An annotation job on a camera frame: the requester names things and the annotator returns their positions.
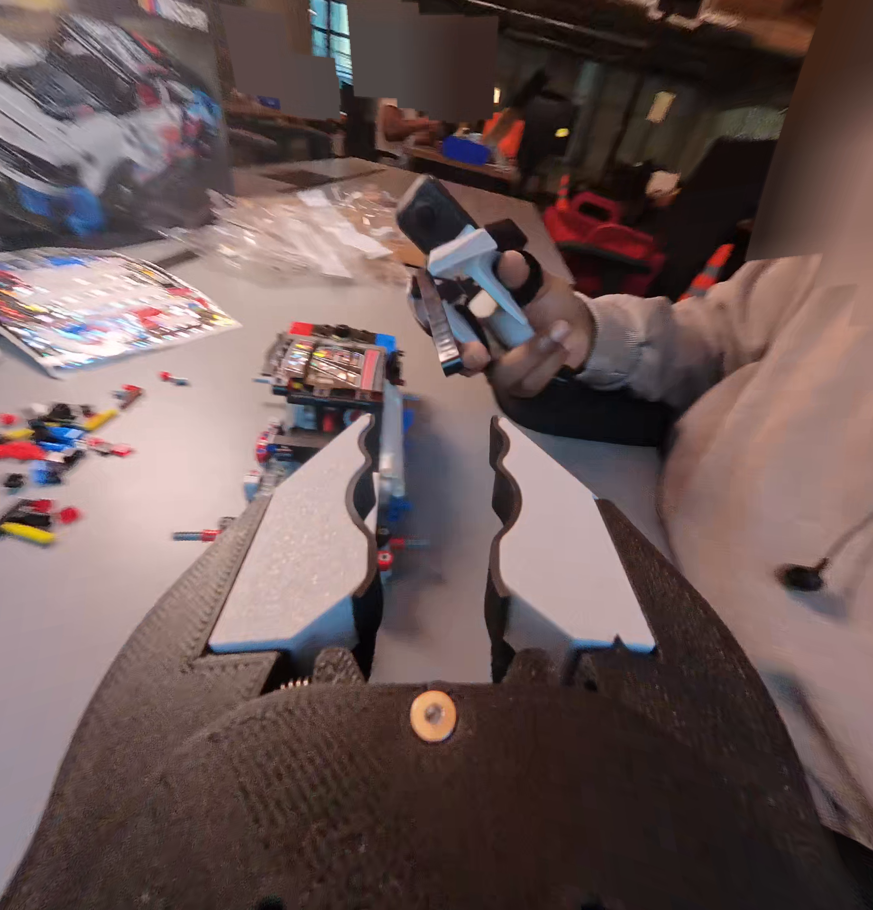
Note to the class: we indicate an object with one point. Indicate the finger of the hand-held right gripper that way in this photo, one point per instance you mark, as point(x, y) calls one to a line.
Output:
point(440, 334)

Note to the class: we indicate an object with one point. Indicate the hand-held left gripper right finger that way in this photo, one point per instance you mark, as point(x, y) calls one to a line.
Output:
point(564, 569)

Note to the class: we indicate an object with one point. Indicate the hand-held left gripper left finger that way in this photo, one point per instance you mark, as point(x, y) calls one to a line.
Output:
point(294, 554)

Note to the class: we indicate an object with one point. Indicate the partly built lego car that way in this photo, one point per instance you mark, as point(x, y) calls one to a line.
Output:
point(329, 370)

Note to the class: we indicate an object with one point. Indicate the pile of colourful lego pieces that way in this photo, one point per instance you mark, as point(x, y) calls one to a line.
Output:
point(16, 449)

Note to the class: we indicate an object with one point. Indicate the person's right forearm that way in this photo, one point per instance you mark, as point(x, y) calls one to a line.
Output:
point(657, 341)

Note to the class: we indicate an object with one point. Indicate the red grey lego axle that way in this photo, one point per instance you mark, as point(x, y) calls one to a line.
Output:
point(201, 533)

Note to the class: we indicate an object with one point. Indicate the lego set cardboard box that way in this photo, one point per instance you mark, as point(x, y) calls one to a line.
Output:
point(88, 128)

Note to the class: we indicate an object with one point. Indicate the person's right hand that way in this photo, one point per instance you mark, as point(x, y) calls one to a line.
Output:
point(557, 355)

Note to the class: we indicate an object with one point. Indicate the blue plastic bin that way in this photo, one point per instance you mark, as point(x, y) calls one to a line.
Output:
point(468, 149)

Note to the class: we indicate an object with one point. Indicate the heap of clear plastic bags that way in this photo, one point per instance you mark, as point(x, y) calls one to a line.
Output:
point(294, 227)

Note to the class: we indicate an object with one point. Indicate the red chair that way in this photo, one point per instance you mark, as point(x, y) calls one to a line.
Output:
point(607, 242)

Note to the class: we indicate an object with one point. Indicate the orange traffic cone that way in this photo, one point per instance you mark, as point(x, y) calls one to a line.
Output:
point(714, 270)

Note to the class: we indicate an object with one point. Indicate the shiny sticker sheet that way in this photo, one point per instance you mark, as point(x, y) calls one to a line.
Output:
point(95, 306)

